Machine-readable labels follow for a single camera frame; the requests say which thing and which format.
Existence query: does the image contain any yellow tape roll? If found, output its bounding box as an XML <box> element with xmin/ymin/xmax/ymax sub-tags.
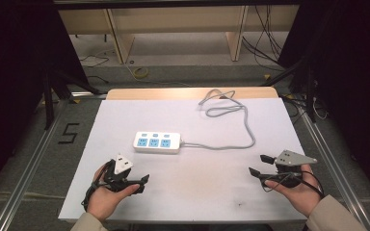
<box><xmin>132</xmin><ymin>65</ymin><xmax>149</xmax><ymax>80</ymax></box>

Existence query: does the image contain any grey power strip cable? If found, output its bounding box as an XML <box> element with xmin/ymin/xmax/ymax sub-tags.
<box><xmin>179</xmin><ymin>89</ymin><xmax>256</xmax><ymax>151</ymax></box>

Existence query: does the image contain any white table mat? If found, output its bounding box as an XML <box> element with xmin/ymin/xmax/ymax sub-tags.
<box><xmin>58</xmin><ymin>97</ymin><xmax>308</xmax><ymax>224</ymax></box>

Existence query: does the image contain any light wooden desk frame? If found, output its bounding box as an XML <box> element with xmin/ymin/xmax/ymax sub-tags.
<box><xmin>57</xmin><ymin>4</ymin><xmax>301</xmax><ymax>64</ymax></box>

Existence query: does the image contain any black metal stand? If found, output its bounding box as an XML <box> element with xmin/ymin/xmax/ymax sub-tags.
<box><xmin>42</xmin><ymin>67</ymin><xmax>103</xmax><ymax>131</ymax></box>
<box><xmin>262</xmin><ymin>57</ymin><xmax>318</xmax><ymax>123</ymax></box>

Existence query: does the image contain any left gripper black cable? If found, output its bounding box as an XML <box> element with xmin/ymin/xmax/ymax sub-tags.
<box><xmin>80</xmin><ymin>160</ymin><xmax>114</xmax><ymax>212</ymax></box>

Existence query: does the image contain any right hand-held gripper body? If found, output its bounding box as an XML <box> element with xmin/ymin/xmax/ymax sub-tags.
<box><xmin>266</xmin><ymin>149</ymin><xmax>318</xmax><ymax>189</ymax></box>

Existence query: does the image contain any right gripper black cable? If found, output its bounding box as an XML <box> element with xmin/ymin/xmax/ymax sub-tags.
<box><xmin>261</xmin><ymin>170</ymin><xmax>325</xmax><ymax>198</ymax></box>

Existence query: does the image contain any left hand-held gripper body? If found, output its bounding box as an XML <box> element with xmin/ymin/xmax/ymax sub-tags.
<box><xmin>103</xmin><ymin>153</ymin><xmax>141</xmax><ymax>193</ymax></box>

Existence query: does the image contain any white and blue power strip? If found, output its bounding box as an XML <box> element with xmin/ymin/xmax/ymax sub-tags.
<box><xmin>132</xmin><ymin>131</ymin><xmax>182</xmax><ymax>155</ymax></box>

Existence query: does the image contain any thin black floor cable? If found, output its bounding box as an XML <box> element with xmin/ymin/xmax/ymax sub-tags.
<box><xmin>78</xmin><ymin>52</ymin><xmax>111</xmax><ymax>86</ymax></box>

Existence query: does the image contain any bundle of black floor cables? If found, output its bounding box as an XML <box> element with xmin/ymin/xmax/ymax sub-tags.
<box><xmin>241</xmin><ymin>4</ymin><xmax>286</xmax><ymax>71</ymax></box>

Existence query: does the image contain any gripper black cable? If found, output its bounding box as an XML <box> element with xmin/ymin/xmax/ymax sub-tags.
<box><xmin>261</xmin><ymin>170</ymin><xmax>325</xmax><ymax>198</ymax></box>
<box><xmin>80</xmin><ymin>160</ymin><xmax>114</xmax><ymax>212</ymax></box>

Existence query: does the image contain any person's left hand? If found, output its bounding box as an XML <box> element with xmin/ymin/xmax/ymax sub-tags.
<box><xmin>87</xmin><ymin>165</ymin><xmax>141</xmax><ymax>222</ymax></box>

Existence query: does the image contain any aluminium floor rail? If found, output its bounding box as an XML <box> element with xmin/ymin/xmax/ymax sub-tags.
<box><xmin>298</xmin><ymin>105</ymin><xmax>368</xmax><ymax>231</ymax></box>
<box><xmin>0</xmin><ymin>98</ymin><xmax>69</xmax><ymax>231</ymax></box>

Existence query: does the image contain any person's right hand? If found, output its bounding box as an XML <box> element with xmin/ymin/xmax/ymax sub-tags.
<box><xmin>264</xmin><ymin>165</ymin><xmax>323</xmax><ymax>218</ymax></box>

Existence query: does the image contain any dark curtain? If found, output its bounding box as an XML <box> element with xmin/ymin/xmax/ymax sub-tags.
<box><xmin>277</xmin><ymin>0</ymin><xmax>370</xmax><ymax>200</ymax></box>
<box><xmin>0</xmin><ymin>0</ymin><xmax>91</xmax><ymax>204</ymax></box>

